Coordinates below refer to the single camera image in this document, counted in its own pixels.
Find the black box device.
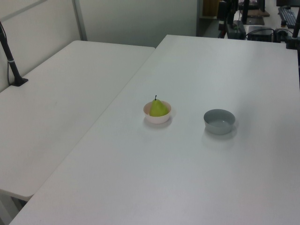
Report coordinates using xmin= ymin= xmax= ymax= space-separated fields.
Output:
xmin=246 ymin=26 xmax=275 ymax=42

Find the yellow wooden cabinet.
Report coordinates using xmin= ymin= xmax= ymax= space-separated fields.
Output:
xmin=202 ymin=0 xmax=221 ymax=17

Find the black pole stand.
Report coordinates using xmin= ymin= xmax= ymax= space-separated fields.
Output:
xmin=0 ymin=21 xmax=29 ymax=87

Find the green pear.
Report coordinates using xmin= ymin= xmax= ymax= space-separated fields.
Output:
xmin=150 ymin=95 xmax=170 ymax=117

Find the dark grey case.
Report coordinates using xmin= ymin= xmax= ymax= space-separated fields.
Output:
xmin=226 ymin=20 xmax=246 ymax=39

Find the grey bowl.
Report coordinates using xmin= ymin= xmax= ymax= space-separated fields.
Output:
xmin=203 ymin=108 xmax=236 ymax=135

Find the black tripod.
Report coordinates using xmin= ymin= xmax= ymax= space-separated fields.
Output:
xmin=217 ymin=0 xmax=235 ymax=38

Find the black clamp pole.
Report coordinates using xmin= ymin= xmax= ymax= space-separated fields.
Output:
xmin=285 ymin=14 xmax=300 ymax=50

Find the black keyboard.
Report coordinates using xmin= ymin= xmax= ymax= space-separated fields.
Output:
xmin=278 ymin=6 xmax=297 ymax=27

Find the thin black stand cable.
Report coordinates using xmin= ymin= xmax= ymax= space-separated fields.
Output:
xmin=0 ymin=23 xmax=11 ymax=84

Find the pink bowl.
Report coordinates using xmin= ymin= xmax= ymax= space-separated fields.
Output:
xmin=143 ymin=100 xmax=172 ymax=124

